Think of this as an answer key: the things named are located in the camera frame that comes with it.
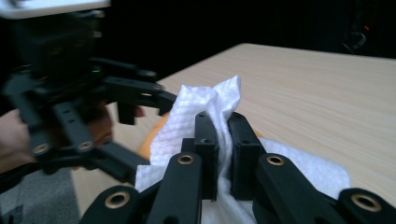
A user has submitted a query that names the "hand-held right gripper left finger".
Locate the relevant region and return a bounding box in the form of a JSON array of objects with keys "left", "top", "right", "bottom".
[{"left": 181, "top": 111, "right": 219, "bottom": 202}]

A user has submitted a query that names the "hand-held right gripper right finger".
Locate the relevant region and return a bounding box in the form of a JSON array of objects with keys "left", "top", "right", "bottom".
[{"left": 228, "top": 112, "right": 267, "bottom": 200}]

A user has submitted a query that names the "white wet wipe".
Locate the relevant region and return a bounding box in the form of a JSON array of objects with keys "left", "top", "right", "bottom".
[{"left": 134, "top": 75, "right": 352, "bottom": 224}]

